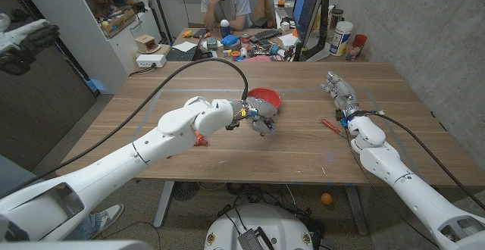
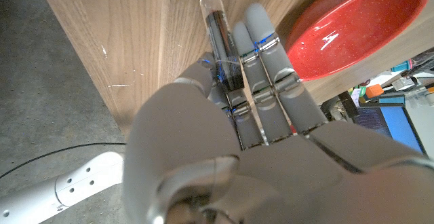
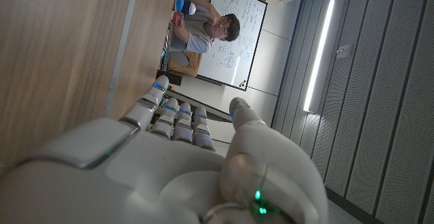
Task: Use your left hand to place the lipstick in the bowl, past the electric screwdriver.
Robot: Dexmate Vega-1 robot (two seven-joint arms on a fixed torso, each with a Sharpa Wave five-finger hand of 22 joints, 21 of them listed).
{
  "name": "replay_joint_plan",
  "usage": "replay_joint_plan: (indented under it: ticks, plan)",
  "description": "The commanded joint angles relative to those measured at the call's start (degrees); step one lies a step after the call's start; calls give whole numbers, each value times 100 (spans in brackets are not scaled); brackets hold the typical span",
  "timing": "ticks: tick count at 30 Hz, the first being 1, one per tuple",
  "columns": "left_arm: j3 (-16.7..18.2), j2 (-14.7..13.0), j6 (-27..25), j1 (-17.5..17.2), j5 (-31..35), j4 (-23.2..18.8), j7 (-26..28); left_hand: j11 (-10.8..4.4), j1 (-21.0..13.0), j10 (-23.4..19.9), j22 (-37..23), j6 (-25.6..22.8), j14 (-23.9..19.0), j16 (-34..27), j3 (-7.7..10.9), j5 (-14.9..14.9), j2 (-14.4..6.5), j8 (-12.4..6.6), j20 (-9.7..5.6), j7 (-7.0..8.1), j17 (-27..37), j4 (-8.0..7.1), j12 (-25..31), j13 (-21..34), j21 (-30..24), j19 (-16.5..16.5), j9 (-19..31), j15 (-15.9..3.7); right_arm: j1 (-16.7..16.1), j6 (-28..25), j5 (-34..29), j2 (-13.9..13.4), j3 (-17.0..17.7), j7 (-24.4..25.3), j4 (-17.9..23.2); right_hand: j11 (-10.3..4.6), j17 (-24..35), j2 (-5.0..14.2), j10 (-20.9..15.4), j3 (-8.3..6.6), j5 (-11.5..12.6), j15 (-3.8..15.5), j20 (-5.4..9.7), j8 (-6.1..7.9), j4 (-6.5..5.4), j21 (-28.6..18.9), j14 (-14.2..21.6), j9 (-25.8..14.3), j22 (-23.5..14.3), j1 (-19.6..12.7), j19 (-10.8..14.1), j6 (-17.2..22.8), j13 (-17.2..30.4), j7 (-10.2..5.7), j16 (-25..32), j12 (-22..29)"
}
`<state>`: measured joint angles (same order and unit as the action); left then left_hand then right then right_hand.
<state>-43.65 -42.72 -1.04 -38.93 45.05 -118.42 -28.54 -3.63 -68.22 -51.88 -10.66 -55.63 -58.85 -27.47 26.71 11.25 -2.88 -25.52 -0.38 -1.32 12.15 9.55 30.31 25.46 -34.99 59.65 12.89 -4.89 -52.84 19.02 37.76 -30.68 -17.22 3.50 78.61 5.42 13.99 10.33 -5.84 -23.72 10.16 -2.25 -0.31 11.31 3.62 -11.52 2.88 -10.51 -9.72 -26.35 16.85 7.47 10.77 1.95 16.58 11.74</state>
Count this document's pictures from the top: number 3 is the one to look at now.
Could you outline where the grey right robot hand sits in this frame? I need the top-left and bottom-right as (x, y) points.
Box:
(0, 75), (329, 224)

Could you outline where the brown jacket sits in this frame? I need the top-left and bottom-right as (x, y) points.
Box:
(168, 50), (203, 78)

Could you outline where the seated person in grey shirt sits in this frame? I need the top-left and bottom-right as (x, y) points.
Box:
(168, 0), (241, 68)

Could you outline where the blue bottle with white cap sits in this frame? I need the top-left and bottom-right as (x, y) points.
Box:
(184, 1), (197, 16)

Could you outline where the white ceiling light strip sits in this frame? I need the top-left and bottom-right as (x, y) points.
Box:
(302, 0), (336, 113)

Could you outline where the whiteboard with black frame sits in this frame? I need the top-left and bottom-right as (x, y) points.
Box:
(196, 0), (269, 92)

